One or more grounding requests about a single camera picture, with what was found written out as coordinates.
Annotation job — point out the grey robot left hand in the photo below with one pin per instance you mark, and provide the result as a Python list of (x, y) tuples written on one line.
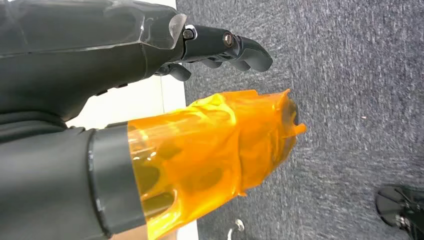
[(82, 49)]

